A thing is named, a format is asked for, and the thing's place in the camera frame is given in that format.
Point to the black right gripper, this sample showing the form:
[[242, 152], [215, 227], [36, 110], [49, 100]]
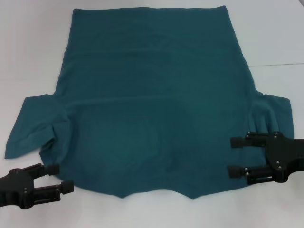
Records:
[[285, 156]]

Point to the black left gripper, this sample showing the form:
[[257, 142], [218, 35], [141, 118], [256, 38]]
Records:
[[16, 185]]

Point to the teal blue shirt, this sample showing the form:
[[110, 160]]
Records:
[[152, 95]]

